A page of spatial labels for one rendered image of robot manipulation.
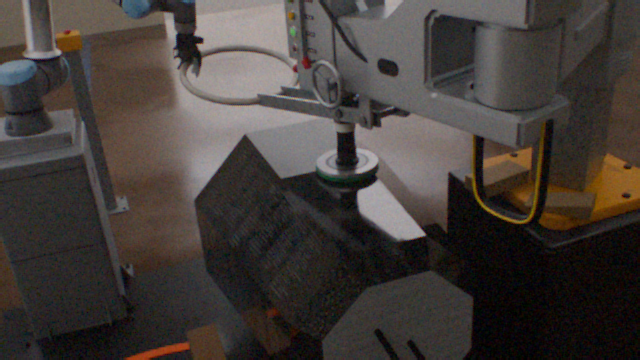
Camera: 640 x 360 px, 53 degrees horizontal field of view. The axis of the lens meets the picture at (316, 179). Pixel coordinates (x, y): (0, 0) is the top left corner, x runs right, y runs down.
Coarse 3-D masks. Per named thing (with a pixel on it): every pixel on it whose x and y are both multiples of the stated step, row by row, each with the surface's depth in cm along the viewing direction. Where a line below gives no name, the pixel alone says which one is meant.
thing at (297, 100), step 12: (264, 96) 241; (276, 96) 234; (288, 96) 248; (300, 96) 242; (312, 96) 235; (276, 108) 237; (288, 108) 230; (300, 108) 224; (312, 108) 218; (324, 108) 212; (348, 108) 202; (372, 108) 210; (384, 108) 205; (396, 108) 199; (348, 120) 204; (360, 120) 193
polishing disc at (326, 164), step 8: (328, 152) 230; (336, 152) 230; (360, 152) 228; (368, 152) 227; (320, 160) 224; (328, 160) 224; (360, 160) 222; (368, 160) 221; (376, 160) 221; (320, 168) 219; (328, 168) 218; (336, 168) 218; (344, 168) 217; (352, 168) 217; (360, 168) 216; (368, 168) 216; (328, 176) 216; (336, 176) 214; (344, 176) 213; (352, 176) 213; (360, 176) 214
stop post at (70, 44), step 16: (64, 48) 344; (80, 48) 347; (80, 64) 352; (80, 80) 356; (80, 96) 359; (80, 112) 363; (96, 128) 370; (96, 144) 373; (96, 160) 377; (112, 192) 389; (112, 208) 393; (128, 208) 392
